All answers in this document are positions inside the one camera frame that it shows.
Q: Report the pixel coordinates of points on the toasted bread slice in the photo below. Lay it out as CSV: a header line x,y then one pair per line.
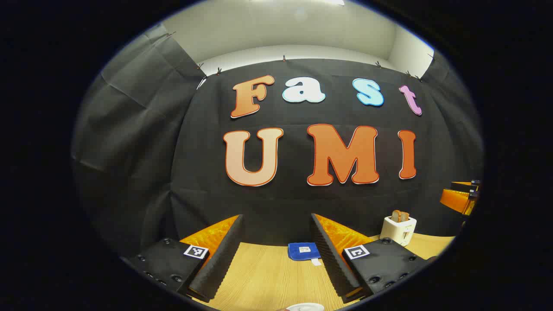
x,y
396,216
405,217

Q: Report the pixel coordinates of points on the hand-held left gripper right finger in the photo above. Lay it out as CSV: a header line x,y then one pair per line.
x,y
330,263

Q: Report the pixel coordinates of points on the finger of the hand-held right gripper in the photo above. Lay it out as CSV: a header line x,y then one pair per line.
x,y
464,185
456,201

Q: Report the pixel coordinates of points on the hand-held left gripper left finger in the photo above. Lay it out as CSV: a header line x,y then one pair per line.
x,y
220,268

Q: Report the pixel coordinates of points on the blue folded towel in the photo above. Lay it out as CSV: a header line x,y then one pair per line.
x,y
302,251

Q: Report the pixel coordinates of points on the white toaster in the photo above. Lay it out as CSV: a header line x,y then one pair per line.
x,y
397,233

